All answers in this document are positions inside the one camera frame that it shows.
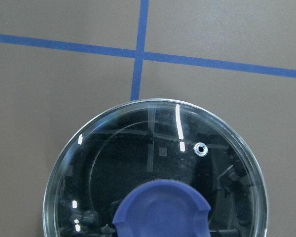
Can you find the glass pot lid blue knob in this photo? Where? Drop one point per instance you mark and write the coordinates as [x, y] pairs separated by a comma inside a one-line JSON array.
[[156, 168]]

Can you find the brown paper table cover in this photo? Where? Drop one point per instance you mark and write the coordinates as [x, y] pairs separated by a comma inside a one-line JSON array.
[[47, 95]]

